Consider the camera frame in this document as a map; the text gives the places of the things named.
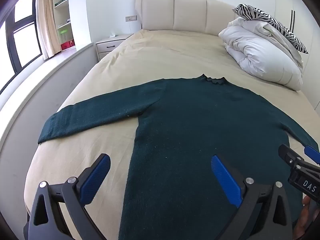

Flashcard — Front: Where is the bed with beige sheet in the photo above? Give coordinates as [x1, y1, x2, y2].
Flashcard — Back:
[24, 29, 320, 240]

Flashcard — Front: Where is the white folded duvet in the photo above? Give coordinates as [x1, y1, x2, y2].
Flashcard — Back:
[218, 17, 304, 91]

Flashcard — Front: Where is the beige padded headboard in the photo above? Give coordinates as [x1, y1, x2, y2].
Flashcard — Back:
[135, 0, 242, 37]

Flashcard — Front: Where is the white bookshelf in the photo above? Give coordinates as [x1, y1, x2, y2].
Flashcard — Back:
[52, 0, 75, 53]

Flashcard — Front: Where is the red box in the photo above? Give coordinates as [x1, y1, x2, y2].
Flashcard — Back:
[60, 39, 75, 51]

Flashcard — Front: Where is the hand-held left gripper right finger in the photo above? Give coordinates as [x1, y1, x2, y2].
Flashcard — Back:
[211, 154, 293, 240]

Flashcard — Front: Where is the black framed window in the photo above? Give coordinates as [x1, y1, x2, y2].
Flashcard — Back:
[0, 0, 43, 94]

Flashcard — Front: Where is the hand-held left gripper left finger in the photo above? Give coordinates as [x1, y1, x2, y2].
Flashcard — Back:
[24, 153, 111, 240]

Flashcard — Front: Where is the white wardrobe with black handles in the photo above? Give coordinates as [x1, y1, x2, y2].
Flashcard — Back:
[274, 0, 320, 63]

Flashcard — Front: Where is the dark green knit sweater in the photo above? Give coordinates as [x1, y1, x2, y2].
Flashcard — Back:
[37, 74, 320, 240]

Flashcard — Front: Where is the zebra striped pillow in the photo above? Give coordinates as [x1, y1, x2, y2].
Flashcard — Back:
[232, 4, 309, 55]

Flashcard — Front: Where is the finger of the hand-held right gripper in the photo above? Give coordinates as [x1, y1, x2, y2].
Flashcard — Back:
[304, 145, 320, 166]
[278, 144, 320, 180]

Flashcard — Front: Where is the white nightstand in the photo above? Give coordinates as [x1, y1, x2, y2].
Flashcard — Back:
[96, 33, 135, 61]

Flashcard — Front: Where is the person's right hand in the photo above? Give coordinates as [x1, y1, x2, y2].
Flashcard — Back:
[294, 195, 316, 240]

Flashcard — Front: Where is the beige curtain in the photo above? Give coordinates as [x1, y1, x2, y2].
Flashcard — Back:
[36, 0, 62, 60]

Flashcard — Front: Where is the white window ledge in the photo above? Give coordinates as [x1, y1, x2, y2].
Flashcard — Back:
[0, 42, 99, 153]

